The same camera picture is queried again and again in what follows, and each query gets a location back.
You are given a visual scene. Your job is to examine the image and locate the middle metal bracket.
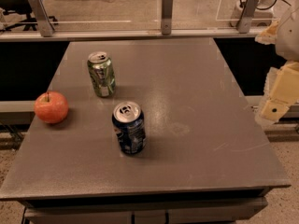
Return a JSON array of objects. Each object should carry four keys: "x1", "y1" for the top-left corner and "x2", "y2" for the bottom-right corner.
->
[{"x1": 161, "y1": 0, "x2": 173, "y2": 35}]

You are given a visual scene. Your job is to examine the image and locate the metal bracket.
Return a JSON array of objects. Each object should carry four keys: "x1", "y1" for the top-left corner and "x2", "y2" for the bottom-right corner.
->
[
  {"x1": 236, "y1": 0, "x2": 259, "y2": 34},
  {"x1": 28, "y1": 0, "x2": 54, "y2": 37},
  {"x1": 161, "y1": 0, "x2": 173, "y2": 35}
]

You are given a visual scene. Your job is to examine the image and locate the black cable background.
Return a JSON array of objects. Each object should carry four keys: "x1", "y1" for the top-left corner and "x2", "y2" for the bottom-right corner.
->
[{"x1": 238, "y1": 0, "x2": 292, "y2": 11}]

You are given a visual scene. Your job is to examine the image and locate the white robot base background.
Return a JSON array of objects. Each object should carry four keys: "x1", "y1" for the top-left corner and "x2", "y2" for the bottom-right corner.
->
[{"x1": 230, "y1": 0, "x2": 277, "y2": 27}]

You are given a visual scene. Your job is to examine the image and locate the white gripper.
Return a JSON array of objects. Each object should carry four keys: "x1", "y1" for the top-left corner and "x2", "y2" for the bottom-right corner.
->
[{"x1": 255, "y1": 5, "x2": 299, "y2": 124}]

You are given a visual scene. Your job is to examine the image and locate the right metal bracket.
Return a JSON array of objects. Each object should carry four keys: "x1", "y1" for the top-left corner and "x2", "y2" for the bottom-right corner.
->
[{"x1": 236, "y1": 0, "x2": 259, "y2": 34}]

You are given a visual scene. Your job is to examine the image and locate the left metal bracket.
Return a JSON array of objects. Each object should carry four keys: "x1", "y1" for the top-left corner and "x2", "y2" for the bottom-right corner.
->
[{"x1": 28, "y1": 0, "x2": 54, "y2": 37}]

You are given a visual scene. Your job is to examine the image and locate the black office chair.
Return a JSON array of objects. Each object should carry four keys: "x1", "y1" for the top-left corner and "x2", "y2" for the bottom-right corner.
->
[{"x1": 0, "y1": 0, "x2": 58, "y2": 31}]

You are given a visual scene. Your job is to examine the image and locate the metal rail beam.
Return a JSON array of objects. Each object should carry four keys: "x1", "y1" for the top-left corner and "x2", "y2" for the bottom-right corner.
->
[{"x1": 0, "y1": 27, "x2": 263, "y2": 42}]

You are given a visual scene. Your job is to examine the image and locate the green soda can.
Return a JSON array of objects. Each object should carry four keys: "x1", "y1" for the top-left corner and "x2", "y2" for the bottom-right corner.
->
[{"x1": 87, "y1": 51, "x2": 116, "y2": 98}]

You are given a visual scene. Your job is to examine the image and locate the red apple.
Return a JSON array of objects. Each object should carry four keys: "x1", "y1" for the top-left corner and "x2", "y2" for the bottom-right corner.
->
[{"x1": 34, "y1": 91, "x2": 68, "y2": 124}]

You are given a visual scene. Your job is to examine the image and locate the blue pepsi can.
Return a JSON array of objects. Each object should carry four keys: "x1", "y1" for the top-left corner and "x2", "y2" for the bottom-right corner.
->
[{"x1": 112, "y1": 101, "x2": 146, "y2": 155}]

